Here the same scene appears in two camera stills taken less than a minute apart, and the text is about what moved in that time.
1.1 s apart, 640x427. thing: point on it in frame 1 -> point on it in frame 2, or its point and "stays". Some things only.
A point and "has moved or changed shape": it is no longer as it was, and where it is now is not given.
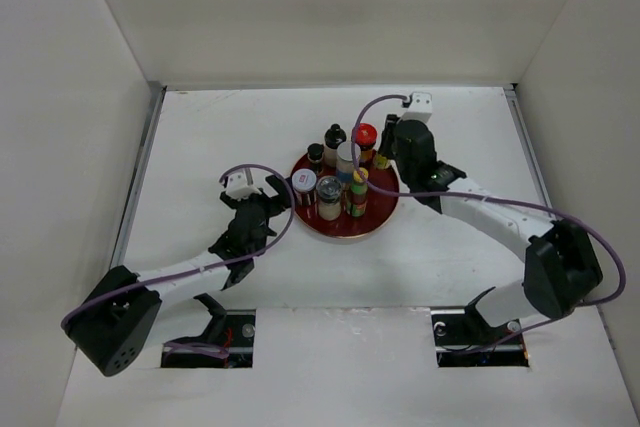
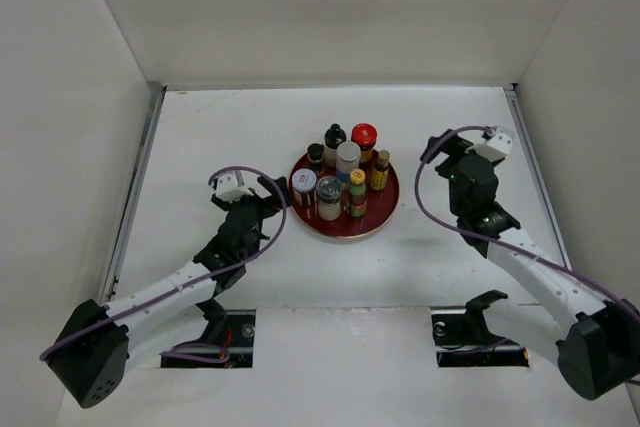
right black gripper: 389,135 -> 447,142
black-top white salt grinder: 332,138 stays
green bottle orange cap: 359,192 stays
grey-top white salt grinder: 328,189 stays
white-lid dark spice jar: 304,182 stays
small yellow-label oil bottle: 380,161 has moved or changed shape
